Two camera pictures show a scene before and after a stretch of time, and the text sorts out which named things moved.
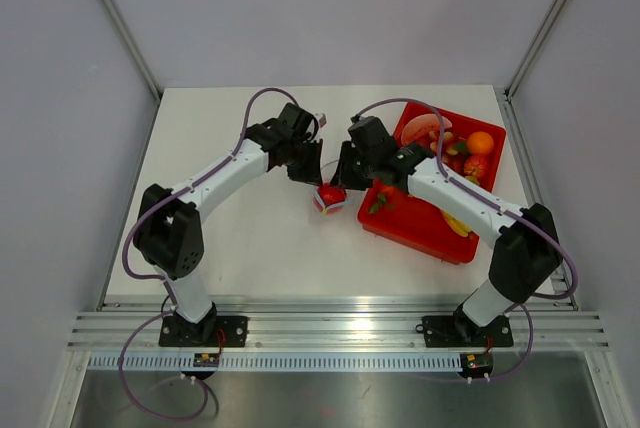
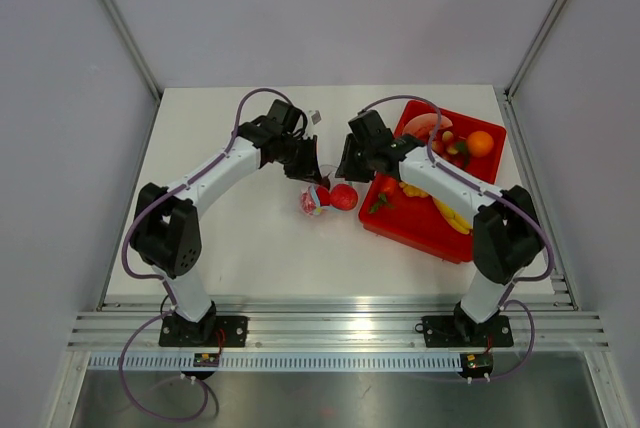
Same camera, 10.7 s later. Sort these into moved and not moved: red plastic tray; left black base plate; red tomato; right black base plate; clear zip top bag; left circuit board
Moved: clear zip top bag; red tomato
Not moved: left circuit board; left black base plate; right black base plate; red plastic tray
